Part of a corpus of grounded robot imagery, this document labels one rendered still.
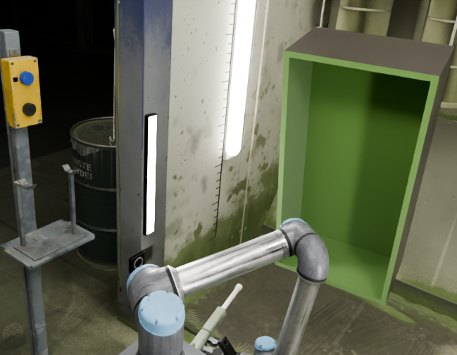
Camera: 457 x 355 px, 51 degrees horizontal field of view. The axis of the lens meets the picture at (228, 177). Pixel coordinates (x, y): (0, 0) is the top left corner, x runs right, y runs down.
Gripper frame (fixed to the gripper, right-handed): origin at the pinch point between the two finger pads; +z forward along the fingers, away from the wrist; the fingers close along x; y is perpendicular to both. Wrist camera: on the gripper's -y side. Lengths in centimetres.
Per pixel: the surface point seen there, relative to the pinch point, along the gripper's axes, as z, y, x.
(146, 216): 44, -40, 26
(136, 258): 45, -20, 15
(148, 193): 44, -52, 30
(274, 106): 31, -44, 151
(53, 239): 59, -54, -17
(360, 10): -8, -100, 190
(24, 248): 63, -57, -29
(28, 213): 72, -63, -16
